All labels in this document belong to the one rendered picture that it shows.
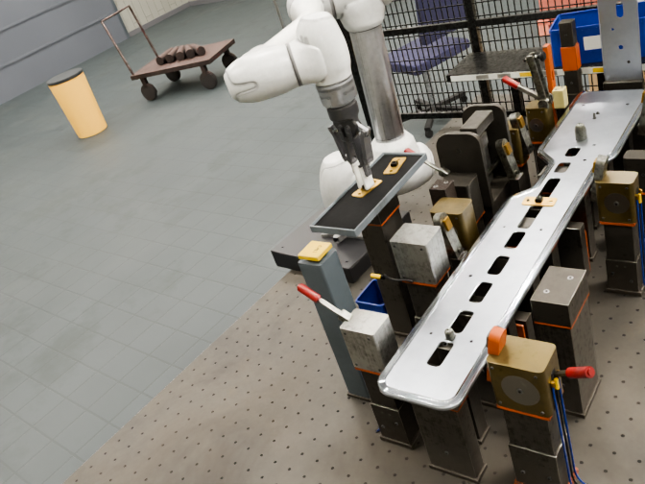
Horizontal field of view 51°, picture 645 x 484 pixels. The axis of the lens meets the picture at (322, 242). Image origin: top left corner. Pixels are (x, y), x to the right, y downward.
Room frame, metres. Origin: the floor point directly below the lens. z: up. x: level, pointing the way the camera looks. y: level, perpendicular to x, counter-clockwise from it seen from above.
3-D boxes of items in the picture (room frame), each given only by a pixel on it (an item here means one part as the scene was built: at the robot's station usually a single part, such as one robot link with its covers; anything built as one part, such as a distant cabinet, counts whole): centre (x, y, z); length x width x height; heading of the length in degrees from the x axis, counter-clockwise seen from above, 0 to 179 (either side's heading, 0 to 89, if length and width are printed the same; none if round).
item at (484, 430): (1.09, -0.18, 0.84); 0.05 x 0.05 x 0.29; 45
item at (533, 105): (1.92, -0.77, 0.87); 0.10 x 0.07 x 0.35; 45
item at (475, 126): (1.68, -0.49, 0.95); 0.18 x 0.13 x 0.49; 135
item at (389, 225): (1.54, -0.16, 0.92); 0.10 x 0.08 x 0.45; 135
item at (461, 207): (1.48, -0.32, 0.89); 0.12 x 0.08 x 0.38; 45
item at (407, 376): (1.45, -0.55, 1.00); 1.38 x 0.22 x 0.02; 135
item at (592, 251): (1.59, -0.69, 0.84); 0.12 x 0.05 x 0.29; 45
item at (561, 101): (1.94, -0.86, 0.88); 0.04 x 0.04 x 0.37; 45
